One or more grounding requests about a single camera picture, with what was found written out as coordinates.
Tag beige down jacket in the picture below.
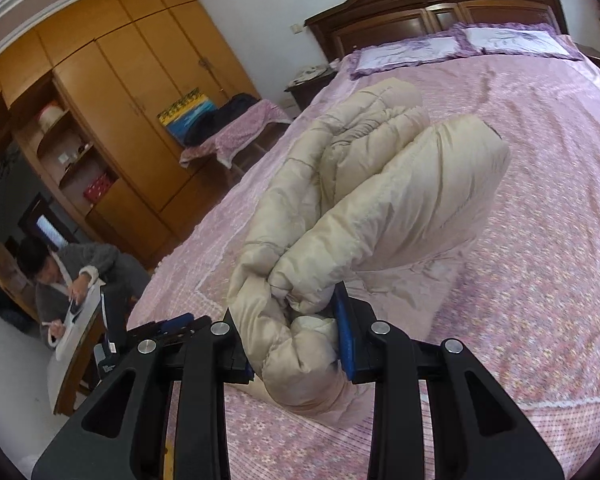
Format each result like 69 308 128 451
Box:
227 78 510 427

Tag black clothes on stool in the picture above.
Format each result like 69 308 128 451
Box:
184 93 259 148

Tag seated person in grey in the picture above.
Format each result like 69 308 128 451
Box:
16 236 150 350

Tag pink floral bedspread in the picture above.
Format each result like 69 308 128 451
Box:
130 54 600 479

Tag red box on shelf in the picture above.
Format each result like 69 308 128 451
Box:
83 172 117 205

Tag stool with pink cloth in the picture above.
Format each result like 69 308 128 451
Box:
180 100 292 169

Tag blue yellow picture board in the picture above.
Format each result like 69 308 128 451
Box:
157 88 218 146

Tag orange wooden wardrobe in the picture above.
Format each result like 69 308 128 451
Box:
0 0 254 266

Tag left dark nightstand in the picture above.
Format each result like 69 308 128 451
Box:
286 68 337 110

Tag left purple frilled pillow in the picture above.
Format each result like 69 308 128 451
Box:
349 32 480 79

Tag purple frilled pillow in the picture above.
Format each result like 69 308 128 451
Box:
349 32 480 79
451 23 583 61

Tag right purple frilled pillow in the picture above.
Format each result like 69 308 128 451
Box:
451 23 583 61

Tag dark wooden headboard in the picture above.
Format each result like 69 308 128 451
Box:
304 0 568 61

